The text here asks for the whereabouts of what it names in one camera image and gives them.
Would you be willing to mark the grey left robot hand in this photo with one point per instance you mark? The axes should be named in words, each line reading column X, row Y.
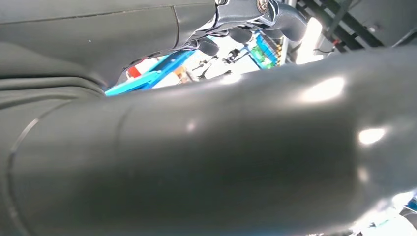
column 208, row 156

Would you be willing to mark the wide blue steel rack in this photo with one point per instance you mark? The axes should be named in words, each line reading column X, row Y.
column 156, row 73

